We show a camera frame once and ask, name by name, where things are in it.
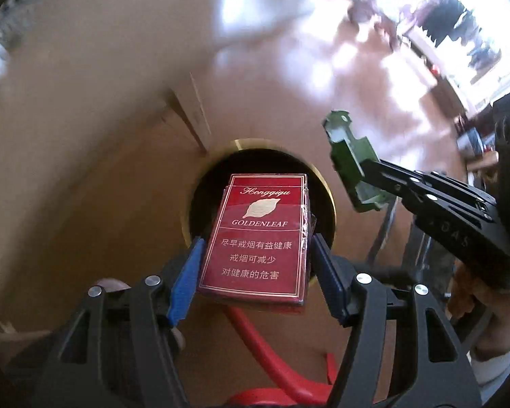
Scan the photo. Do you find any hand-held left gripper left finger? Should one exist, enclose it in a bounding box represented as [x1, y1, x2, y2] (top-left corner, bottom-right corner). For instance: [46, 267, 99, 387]
[32, 236, 205, 408]

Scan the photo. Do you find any green cardboard box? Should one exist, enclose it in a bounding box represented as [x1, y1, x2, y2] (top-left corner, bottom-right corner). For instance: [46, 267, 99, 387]
[322, 110, 398, 213]

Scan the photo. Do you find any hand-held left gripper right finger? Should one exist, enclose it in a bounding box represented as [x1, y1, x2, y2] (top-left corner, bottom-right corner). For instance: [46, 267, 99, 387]
[310, 234, 483, 408]

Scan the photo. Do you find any red cigarette pack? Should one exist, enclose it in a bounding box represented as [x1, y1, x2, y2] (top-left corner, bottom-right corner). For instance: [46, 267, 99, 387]
[197, 173, 317, 307]

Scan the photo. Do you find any person's right hand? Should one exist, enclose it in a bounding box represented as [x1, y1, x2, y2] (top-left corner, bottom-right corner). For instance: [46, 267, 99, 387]
[446, 263, 510, 349]

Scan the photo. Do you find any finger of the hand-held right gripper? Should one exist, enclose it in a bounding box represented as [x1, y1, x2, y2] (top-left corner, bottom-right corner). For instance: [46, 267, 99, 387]
[402, 198, 494, 224]
[361, 159, 498, 213]

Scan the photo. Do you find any person's right forearm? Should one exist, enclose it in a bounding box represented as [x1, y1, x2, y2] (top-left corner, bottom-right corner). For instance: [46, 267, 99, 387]
[470, 321, 510, 396]

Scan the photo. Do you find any gold-rimmed trash bin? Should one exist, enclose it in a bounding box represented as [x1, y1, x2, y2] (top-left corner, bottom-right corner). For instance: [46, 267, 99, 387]
[179, 138, 337, 264]

